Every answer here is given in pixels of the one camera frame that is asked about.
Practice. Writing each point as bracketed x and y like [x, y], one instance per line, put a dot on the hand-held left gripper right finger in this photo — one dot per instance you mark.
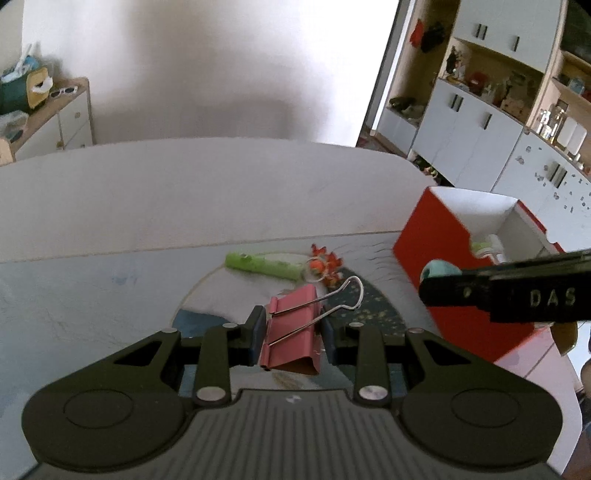
[329, 344]

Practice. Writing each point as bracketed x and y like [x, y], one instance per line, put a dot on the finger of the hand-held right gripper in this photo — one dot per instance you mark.
[535, 264]
[455, 290]

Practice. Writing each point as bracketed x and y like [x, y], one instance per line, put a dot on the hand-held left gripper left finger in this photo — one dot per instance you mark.
[256, 337]

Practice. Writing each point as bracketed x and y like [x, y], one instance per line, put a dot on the teal plastic scoop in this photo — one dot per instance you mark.
[438, 268]

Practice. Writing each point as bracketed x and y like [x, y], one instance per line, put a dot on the pink binder clip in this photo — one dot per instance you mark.
[291, 332]

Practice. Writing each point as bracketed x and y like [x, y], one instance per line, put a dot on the red and white cardboard box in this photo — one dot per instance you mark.
[425, 230]

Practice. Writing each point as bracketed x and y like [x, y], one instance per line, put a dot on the beige jar with green lid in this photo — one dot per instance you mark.
[482, 245]

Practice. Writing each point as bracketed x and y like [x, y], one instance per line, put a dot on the light green pen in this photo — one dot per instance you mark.
[258, 265]

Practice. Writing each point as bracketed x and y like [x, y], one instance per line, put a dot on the glass jars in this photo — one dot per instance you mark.
[551, 122]

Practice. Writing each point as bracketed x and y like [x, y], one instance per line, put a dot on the black hanging bag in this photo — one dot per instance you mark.
[433, 37]

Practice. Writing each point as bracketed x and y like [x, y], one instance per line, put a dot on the red hanging bag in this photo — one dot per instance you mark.
[416, 32]

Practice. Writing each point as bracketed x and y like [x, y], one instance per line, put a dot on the white wooden sideboard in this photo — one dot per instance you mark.
[69, 124]

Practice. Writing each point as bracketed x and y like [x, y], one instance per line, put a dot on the white sunglasses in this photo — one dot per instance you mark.
[63, 92]

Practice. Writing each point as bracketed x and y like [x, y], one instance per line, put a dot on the green and yellow tissue box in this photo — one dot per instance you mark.
[18, 92]

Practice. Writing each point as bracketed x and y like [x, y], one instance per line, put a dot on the white wall cabinet unit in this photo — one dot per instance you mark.
[461, 129]

